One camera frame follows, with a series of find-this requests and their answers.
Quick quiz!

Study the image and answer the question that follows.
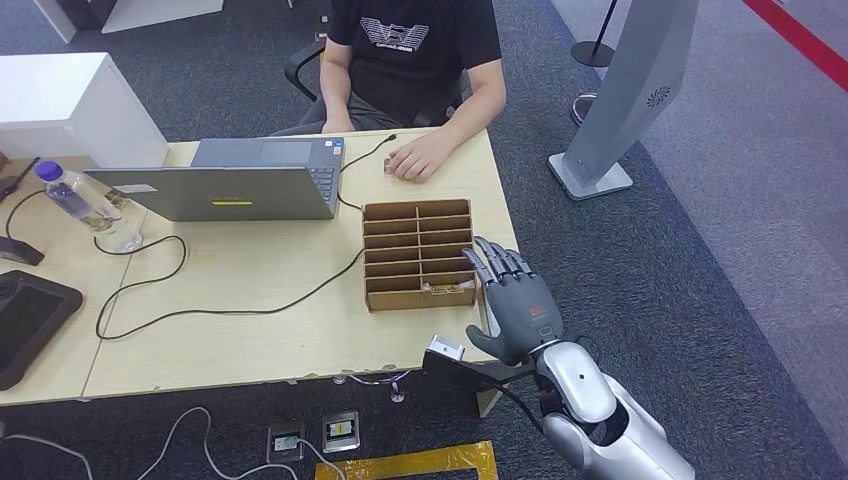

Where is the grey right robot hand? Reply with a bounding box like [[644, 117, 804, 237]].
[[461, 236, 565, 367]]

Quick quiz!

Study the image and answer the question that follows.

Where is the person's left hand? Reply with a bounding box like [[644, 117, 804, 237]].
[[385, 131, 460, 183]]

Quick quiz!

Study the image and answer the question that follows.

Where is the cardboard card organiser box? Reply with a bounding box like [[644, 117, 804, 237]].
[[362, 198, 478, 313]]

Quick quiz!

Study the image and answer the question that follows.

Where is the person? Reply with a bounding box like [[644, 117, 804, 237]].
[[272, 0, 508, 183]]

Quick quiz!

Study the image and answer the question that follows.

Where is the black office chair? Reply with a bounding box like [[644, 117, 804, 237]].
[[284, 40, 329, 102]]

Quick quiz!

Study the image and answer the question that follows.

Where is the desk leg panel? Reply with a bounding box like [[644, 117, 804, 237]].
[[474, 387, 506, 420]]

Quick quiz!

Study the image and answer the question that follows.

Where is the grey laptop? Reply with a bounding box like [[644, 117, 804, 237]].
[[84, 136, 346, 223]]

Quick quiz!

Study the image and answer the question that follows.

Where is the yellow floor tape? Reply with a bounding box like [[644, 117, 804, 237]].
[[314, 440, 499, 480]]

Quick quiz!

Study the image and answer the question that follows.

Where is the white shelf unit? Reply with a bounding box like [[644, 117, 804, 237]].
[[34, 0, 225, 44]]

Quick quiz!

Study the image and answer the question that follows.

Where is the grey kiosk stand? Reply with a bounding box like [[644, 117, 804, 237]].
[[547, 0, 701, 202]]

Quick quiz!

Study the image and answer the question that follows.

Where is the floor socket with plug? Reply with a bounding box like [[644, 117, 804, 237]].
[[266, 421, 307, 464]]

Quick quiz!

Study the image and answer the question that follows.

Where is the white cabinet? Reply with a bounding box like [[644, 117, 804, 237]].
[[0, 52, 170, 168]]

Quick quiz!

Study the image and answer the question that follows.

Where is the plastic bottle purple cap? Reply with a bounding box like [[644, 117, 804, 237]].
[[34, 160, 144, 254]]

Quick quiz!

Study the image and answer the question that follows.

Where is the black desk device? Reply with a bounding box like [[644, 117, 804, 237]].
[[0, 235, 46, 267]]

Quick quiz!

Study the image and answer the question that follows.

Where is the black tablet controller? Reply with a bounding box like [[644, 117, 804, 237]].
[[0, 270, 85, 392]]

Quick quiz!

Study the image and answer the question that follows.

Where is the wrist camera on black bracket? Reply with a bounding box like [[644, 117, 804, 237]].
[[421, 334, 539, 392]]

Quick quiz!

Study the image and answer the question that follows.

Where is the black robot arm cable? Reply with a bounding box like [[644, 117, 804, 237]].
[[488, 382, 549, 436]]

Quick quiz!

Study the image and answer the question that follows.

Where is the thin pale wire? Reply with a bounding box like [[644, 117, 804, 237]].
[[331, 370, 412, 404]]

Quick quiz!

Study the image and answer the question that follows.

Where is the grey ring base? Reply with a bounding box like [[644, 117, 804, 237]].
[[570, 92, 600, 127]]

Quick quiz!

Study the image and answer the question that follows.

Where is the black stanchion post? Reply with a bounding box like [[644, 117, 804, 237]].
[[570, 0, 620, 68]]

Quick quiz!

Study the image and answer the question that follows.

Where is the black laptop power cable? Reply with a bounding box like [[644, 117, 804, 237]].
[[94, 133, 399, 340]]

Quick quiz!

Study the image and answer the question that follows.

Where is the white cable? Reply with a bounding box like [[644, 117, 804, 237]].
[[293, 437, 348, 480], [134, 405, 303, 480], [0, 431, 97, 480]]

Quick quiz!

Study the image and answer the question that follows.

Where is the black strap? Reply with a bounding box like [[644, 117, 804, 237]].
[[0, 156, 42, 203]]

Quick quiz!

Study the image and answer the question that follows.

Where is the thin black cable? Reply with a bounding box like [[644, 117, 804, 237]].
[[4, 190, 48, 240]]

